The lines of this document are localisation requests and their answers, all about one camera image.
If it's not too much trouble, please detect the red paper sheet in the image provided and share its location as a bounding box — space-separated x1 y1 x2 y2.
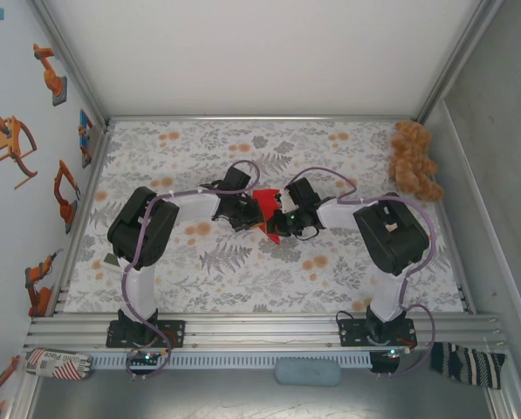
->
250 188 283 246

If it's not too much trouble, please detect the floral patterned table mat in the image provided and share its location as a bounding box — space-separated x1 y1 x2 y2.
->
63 120 467 314

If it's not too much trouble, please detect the brown teddy bear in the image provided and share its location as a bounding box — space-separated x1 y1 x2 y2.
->
388 120 445 202

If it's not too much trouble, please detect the grey-blue sponge block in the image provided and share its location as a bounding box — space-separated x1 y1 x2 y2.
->
273 356 342 388

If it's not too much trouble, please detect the blue and orange sticker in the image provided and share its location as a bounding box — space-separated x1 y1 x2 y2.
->
77 108 95 169

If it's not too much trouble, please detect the black white striped sock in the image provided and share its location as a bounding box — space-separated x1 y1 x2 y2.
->
429 341 508 390

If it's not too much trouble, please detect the orange claw machine sticker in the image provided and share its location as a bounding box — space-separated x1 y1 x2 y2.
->
0 114 40 190

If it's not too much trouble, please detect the red white printed bag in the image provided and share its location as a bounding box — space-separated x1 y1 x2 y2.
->
22 347 93 381

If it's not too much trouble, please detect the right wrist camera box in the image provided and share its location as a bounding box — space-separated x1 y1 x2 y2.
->
278 175 321 211

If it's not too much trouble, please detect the purple cable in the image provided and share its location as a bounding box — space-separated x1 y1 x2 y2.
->
288 167 438 379
120 159 262 381

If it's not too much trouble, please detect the thin aluminium frame rail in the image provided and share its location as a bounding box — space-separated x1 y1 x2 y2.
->
105 114 421 124

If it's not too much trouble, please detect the wide aluminium rail beam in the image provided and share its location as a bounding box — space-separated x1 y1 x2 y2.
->
24 312 508 350

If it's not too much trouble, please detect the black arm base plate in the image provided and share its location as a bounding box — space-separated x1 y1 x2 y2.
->
337 318 417 348
106 319 187 349

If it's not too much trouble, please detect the white slotted cable duct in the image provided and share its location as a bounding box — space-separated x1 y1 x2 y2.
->
89 351 374 368

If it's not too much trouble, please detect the aluminium frame post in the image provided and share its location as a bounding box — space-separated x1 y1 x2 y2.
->
412 0 504 123
6 373 41 419
482 383 521 419
27 0 112 132

